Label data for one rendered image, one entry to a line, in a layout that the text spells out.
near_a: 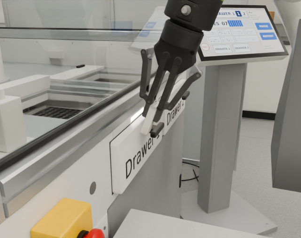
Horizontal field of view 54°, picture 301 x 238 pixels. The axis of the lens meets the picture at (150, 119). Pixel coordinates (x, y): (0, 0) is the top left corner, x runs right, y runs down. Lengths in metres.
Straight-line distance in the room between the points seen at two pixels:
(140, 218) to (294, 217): 1.52
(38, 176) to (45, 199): 0.04
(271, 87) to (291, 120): 2.82
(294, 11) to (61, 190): 0.77
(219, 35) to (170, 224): 1.02
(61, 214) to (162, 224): 0.26
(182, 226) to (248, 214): 1.32
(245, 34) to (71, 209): 1.29
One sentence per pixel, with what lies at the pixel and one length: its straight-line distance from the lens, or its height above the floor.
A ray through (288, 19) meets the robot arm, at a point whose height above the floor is 1.14.
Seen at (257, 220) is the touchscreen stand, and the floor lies 0.03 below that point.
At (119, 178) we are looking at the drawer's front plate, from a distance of 0.57.
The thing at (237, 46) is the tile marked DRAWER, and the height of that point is 1.01.
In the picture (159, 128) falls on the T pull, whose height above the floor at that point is 0.91.
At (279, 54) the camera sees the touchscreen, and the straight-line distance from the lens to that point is 1.61.
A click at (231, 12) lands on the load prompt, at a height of 1.16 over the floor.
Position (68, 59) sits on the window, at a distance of 0.44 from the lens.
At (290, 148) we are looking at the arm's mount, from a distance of 0.73.
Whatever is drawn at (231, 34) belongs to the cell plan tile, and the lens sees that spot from 1.49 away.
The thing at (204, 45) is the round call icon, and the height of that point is 1.02.
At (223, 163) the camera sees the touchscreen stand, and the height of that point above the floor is 0.36.
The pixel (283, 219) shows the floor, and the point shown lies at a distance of 2.01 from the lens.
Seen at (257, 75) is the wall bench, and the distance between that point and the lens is 3.49.
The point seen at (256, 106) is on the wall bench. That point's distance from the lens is 3.57.
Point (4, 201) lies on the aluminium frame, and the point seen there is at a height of 0.96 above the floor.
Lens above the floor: 1.15
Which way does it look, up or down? 19 degrees down
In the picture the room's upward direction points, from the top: straight up
